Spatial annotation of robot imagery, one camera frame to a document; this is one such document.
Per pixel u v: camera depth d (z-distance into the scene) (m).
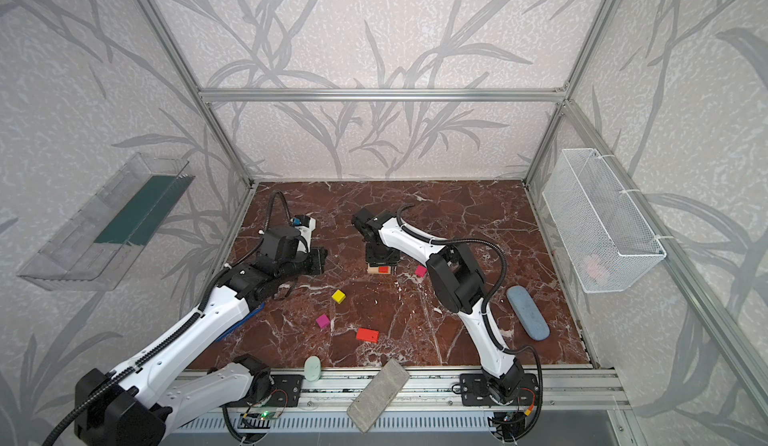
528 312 0.84
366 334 0.83
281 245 0.58
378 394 0.71
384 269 0.93
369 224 0.71
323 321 0.85
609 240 0.61
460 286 0.56
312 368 0.75
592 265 0.74
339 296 0.89
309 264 0.69
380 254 0.83
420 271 0.96
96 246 0.64
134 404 0.38
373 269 0.93
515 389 0.63
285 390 0.73
